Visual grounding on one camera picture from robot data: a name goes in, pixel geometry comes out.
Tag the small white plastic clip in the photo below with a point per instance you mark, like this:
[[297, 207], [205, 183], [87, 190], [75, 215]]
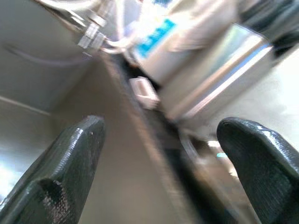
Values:
[[143, 92]]

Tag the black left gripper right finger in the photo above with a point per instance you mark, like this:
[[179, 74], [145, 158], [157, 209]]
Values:
[[264, 175]]

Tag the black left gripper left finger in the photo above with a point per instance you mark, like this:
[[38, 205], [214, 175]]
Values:
[[58, 175]]

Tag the white washing machine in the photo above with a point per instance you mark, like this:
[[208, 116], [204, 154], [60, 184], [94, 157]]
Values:
[[268, 93]]

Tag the stainless steel sink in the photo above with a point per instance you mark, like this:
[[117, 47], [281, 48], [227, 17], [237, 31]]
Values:
[[46, 81]]

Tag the stainless steel knife block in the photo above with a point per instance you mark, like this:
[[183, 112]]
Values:
[[210, 77]]

